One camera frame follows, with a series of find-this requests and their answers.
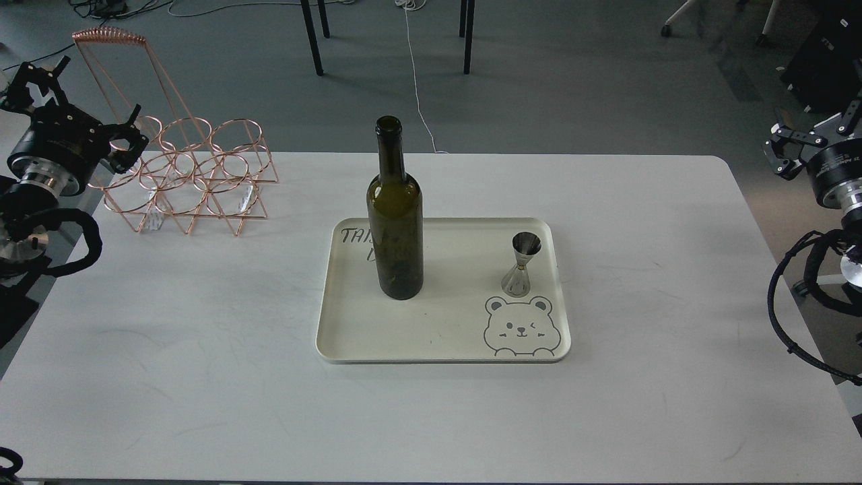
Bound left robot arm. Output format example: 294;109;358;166
2;57;149;278

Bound cream bear serving tray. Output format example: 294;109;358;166
315;218;572;364

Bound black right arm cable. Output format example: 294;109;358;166
768;229;862;387

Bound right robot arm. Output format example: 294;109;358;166
763;94;861;290

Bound black table legs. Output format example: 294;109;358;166
300;0;476;77

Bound copper wire bottle rack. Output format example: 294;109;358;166
73;26;279;235

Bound dark green wine bottle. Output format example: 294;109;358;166
366;115;423;300

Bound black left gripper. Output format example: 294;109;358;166
1;56;149;177

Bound steel double jigger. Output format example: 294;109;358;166
500;232;542;298

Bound white floor cable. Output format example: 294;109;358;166
394;0;451;155

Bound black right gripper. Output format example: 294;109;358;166
762;89;862;203

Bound black floor cables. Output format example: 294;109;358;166
0;0;176;71

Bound black equipment case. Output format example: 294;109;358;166
780;1;861;113

